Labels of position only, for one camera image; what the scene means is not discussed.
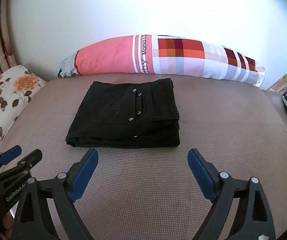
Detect black pants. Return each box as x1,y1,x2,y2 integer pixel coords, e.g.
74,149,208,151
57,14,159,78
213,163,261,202
65,78,180,148

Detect person's left hand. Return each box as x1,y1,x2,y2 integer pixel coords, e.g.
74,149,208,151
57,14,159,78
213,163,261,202
2,211,14,232

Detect white floral orange pillow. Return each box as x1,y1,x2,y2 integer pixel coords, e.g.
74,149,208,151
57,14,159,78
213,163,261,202
0,65,47,145

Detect beige bed mattress sheet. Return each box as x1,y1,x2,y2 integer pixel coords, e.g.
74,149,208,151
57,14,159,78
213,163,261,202
0,74,287,239

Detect cardboard box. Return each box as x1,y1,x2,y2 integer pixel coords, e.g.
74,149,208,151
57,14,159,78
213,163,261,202
267,74,287,92

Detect pink checkered long pillow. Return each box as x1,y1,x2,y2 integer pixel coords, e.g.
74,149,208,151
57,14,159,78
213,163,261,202
58,34,265,87

